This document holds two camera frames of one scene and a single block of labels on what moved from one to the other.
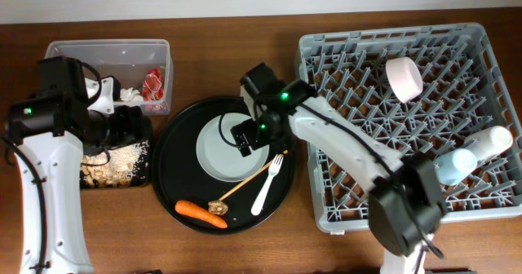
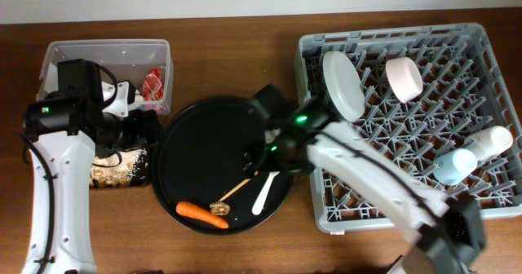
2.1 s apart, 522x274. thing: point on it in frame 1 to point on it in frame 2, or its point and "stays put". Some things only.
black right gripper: (258, 138) to (272, 158)
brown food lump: (217, 207) stays put
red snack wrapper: (152, 87) stays put
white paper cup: (488, 143) stays put
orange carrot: (195, 210) stays put
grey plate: (218, 153) to (344, 86)
